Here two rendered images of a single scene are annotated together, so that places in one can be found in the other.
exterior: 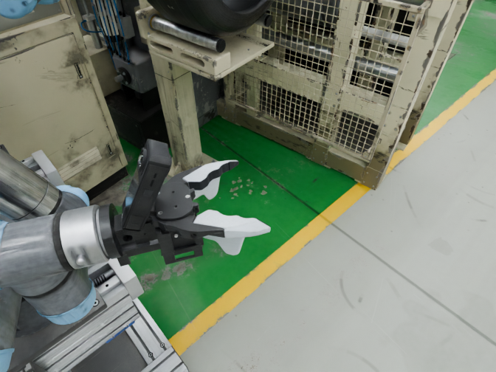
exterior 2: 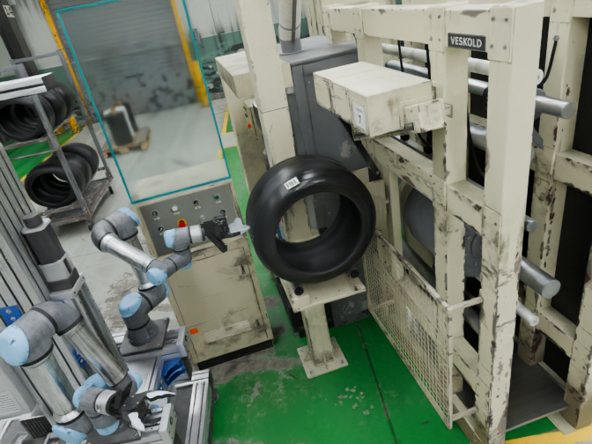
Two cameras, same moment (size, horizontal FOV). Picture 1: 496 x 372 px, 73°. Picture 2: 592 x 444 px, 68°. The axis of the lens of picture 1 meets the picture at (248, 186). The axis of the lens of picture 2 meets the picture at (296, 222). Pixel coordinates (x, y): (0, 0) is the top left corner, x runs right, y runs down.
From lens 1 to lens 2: 129 cm
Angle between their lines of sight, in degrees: 38
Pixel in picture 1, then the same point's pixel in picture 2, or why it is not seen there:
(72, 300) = (101, 425)
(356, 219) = not seen: outside the picture
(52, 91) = (222, 280)
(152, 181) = (119, 394)
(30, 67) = (210, 265)
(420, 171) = not seen: outside the picture
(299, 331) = not seen: outside the picture
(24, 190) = (109, 373)
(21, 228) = (91, 390)
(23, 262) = (85, 403)
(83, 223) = (104, 397)
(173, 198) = (133, 402)
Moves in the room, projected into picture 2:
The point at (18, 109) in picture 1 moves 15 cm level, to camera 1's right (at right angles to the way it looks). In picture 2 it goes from (197, 288) to (214, 295)
